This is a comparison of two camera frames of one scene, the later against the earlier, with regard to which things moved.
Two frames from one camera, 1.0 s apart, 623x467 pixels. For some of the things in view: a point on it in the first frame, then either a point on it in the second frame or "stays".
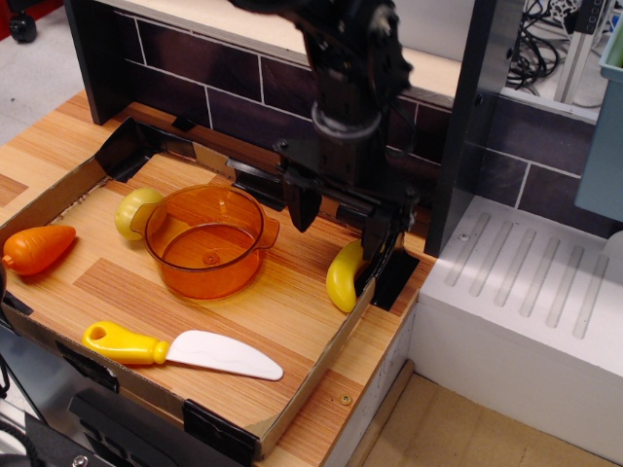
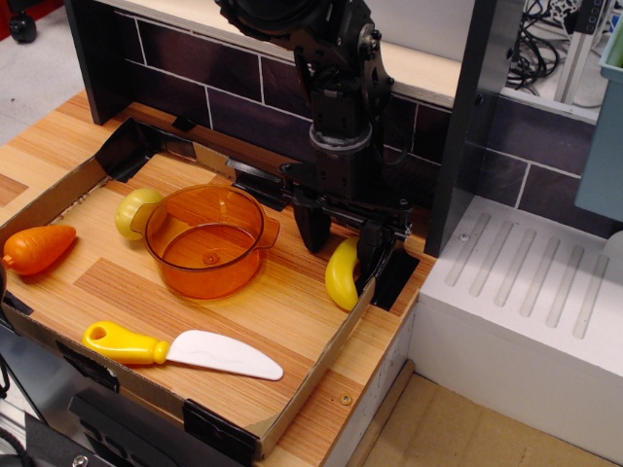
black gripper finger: x=304 y=204 to x=314 y=223
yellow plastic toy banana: x=341 y=276 stays
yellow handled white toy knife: x=204 y=349 stays
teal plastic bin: x=600 y=187 stays
